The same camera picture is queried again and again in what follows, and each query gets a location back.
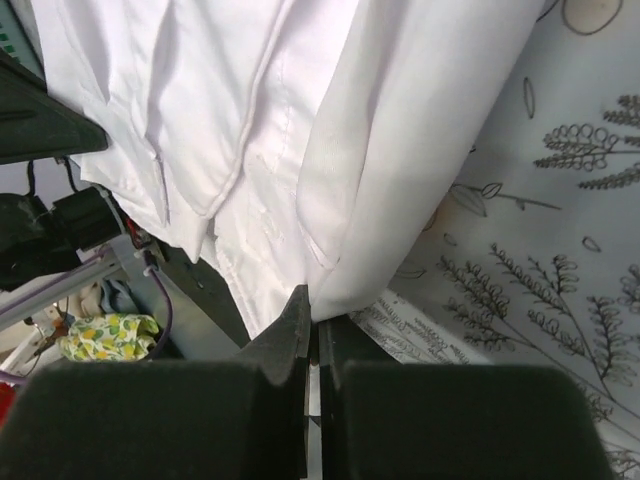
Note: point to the floral table cloth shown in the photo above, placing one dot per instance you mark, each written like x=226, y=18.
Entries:
x=532, y=257

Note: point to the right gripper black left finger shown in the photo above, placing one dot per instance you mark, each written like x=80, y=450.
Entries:
x=238, y=418

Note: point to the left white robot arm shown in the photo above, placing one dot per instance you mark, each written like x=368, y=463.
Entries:
x=39, y=240

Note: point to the white long sleeve shirt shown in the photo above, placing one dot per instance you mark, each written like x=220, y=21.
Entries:
x=285, y=143

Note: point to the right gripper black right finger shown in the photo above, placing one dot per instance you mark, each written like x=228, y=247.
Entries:
x=382, y=419

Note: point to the yellow lemon print cloth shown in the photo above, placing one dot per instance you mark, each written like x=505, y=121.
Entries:
x=111, y=337

